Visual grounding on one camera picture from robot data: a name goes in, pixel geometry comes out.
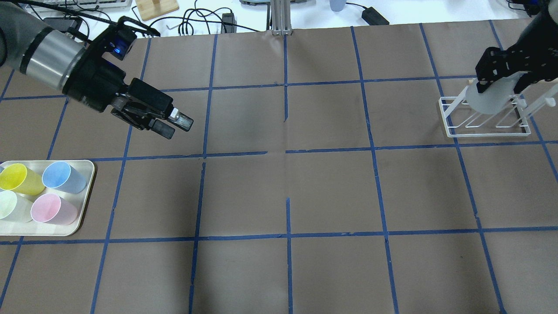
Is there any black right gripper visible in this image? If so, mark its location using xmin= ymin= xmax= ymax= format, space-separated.
xmin=476 ymin=38 xmax=558 ymax=94

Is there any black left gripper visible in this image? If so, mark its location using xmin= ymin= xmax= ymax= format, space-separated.
xmin=63 ymin=32 xmax=194 ymax=140

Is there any grey plastic cup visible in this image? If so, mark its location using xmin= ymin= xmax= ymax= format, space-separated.
xmin=465 ymin=73 xmax=523 ymax=115

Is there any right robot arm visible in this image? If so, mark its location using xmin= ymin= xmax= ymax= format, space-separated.
xmin=476 ymin=0 xmax=558 ymax=94

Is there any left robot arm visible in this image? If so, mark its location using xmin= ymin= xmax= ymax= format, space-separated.
xmin=1 ymin=0 xmax=194 ymax=139

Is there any blue plastic cup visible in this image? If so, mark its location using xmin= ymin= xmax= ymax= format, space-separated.
xmin=41 ymin=161 xmax=86 ymax=194

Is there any pink plastic cup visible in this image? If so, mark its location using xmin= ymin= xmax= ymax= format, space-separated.
xmin=31 ymin=193 xmax=78 ymax=226

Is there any yellow plastic cup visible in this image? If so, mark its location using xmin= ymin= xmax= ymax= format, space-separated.
xmin=0 ymin=163 xmax=45 ymax=195

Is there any cream white plastic cup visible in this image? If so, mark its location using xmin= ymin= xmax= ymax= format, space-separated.
xmin=0 ymin=191 xmax=33 ymax=223

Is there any blue cup on desk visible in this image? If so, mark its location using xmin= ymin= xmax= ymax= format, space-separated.
xmin=329 ymin=0 xmax=347 ymax=12

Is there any cream plastic tray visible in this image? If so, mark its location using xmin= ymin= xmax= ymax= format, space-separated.
xmin=0 ymin=160 xmax=96 ymax=236

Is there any wooden board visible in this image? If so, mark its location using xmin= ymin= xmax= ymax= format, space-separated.
xmin=134 ymin=0 xmax=180 ymax=21

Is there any black power adapter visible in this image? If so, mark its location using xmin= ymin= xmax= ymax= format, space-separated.
xmin=361 ymin=7 xmax=390 ymax=26

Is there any white wire cup rack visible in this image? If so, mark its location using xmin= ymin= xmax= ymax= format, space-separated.
xmin=438 ymin=79 xmax=557 ymax=138

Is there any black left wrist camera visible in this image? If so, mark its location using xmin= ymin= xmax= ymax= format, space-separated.
xmin=103 ymin=16 xmax=161 ymax=60

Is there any aluminium frame post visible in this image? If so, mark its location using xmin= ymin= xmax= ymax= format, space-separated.
xmin=270 ymin=0 xmax=293 ymax=36

